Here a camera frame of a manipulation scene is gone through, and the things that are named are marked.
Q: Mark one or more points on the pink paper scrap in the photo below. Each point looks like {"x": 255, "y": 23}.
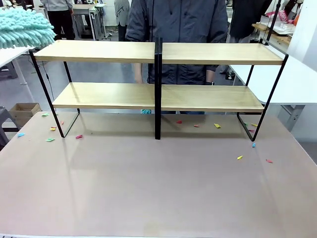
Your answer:
{"x": 79, "y": 136}

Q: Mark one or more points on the light green paper scrap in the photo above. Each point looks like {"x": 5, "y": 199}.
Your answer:
{"x": 50, "y": 139}

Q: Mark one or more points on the person left forearm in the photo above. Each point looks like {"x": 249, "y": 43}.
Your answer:
{"x": 210, "y": 75}

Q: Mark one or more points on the person right forearm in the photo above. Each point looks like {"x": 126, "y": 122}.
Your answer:
{"x": 138, "y": 73}

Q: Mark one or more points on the black wrist watch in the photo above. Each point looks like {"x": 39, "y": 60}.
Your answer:
{"x": 210, "y": 83}

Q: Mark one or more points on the person dark blue jacket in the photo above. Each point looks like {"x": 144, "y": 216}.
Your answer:
{"x": 178, "y": 22}

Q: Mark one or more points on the bystander in grey printed top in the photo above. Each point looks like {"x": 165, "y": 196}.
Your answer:
{"x": 121, "y": 15}

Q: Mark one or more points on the grey background desk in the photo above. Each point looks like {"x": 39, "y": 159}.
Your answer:
{"x": 86, "y": 15}

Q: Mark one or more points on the large white table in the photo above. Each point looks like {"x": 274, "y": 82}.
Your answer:
{"x": 284, "y": 81}

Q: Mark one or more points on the cardboard box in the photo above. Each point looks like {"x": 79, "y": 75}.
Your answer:
{"x": 24, "y": 111}

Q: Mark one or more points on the bystander in dark clothes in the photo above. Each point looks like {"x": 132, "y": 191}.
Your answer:
{"x": 247, "y": 17}

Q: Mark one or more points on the bystander grey jacket black trousers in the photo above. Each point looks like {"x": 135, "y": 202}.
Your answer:
{"x": 59, "y": 17}

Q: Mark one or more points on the wooden workbench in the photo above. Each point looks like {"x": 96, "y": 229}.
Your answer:
{"x": 275, "y": 33}

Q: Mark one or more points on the black stand pole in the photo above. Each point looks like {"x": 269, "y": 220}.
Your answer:
{"x": 272, "y": 22}

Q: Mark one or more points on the grey stool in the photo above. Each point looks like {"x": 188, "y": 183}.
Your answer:
{"x": 5, "y": 124}

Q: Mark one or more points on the white table with thin legs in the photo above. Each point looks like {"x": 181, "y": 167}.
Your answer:
{"x": 12, "y": 54}

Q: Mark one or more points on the pink printed bag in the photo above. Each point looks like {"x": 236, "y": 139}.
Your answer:
{"x": 283, "y": 14}

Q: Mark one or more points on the right wood black-frame shelf unit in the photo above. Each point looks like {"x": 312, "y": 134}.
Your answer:
{"x": 218, "y": 55}

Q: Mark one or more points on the wood black-frame shelf unit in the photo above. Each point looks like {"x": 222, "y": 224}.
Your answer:
{"x": 218, "y": 55}
{"x": 99, "y": 53}

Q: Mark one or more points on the left wood black-frame shelf unit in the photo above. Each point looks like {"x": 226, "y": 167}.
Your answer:
{"x": 99, "y": 53}

